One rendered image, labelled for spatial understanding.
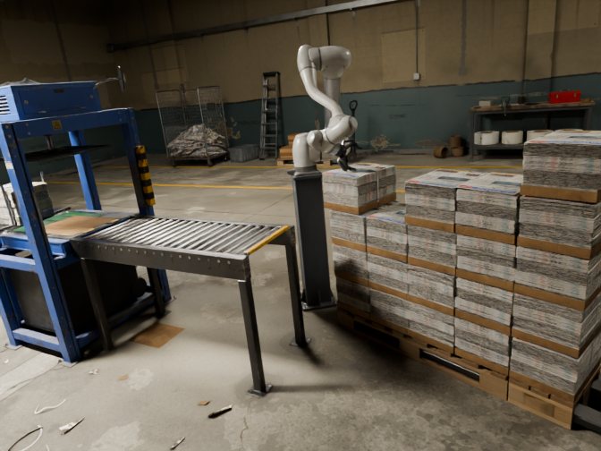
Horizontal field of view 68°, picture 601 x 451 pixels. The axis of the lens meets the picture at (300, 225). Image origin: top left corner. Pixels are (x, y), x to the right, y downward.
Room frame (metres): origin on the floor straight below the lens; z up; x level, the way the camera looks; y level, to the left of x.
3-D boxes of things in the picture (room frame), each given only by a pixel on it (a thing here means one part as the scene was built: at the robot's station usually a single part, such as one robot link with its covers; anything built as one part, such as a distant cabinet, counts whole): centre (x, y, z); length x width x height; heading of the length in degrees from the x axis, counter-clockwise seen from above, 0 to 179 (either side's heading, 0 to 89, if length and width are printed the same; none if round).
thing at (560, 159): (1.85, -1.18, 0.65); 0.39 x 0.30 x 1.29; 130
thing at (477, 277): (2.40, -0.71, 0.40); 1.16 x 0.38 x 0.51; 40
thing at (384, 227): (2.40, -0.71, 0.42); 1.17 x 0.39 x 0.83; 40
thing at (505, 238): (2.07, -0.99, 0.86); 0.38 x 0.29 x 0.04; 130
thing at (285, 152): (9.32, -0.36, 0.28); 1.20 x 0.83 x 0.57; 61
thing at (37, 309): (3.14, 1.65, 0.38); 0.94 x 0.69 x 0.63; 151
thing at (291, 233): (2.87, 0.63, 0.74); 1.34 x 0.05 x 0.12; 61
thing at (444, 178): (2.29, -0.79, 1.06); 0.37 x 0.29 x 0.01; 132
